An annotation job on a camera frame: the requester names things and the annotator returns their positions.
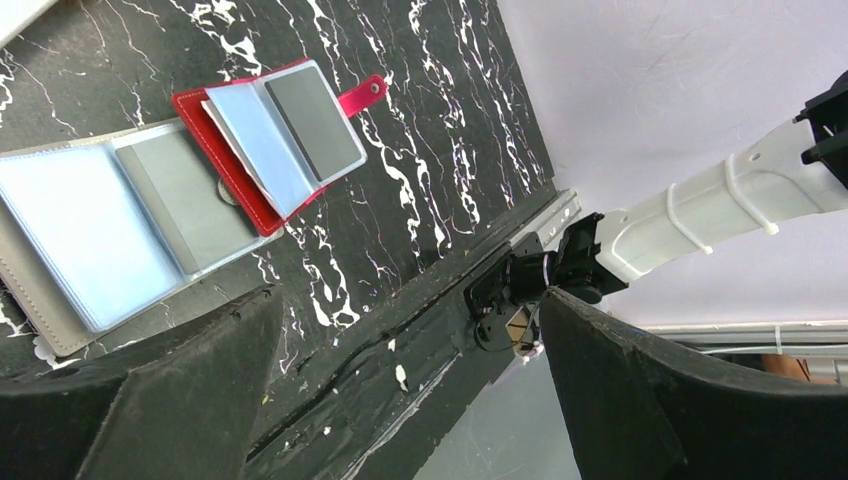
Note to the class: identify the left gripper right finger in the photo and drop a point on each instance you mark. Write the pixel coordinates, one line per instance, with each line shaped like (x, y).
(638, 406)

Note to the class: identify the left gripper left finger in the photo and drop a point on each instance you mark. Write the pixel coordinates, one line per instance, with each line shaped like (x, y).
(178, 405)

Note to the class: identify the grey card holder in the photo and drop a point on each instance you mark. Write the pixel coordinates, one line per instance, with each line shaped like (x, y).
(95, 232)

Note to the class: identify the red leather card holder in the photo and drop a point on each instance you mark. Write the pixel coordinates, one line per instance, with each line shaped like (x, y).
(246, 140)

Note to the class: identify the grey credit card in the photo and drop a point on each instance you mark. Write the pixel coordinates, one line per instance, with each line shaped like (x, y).
(316, 121)

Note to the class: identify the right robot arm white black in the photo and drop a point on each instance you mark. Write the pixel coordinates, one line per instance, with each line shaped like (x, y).
(798, 169)

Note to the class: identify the white plastic bin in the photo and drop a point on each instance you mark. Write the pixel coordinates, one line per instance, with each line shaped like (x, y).
(17, 15)

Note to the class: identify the aluminium rail frame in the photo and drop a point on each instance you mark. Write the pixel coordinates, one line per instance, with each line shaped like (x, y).
(551, 221)

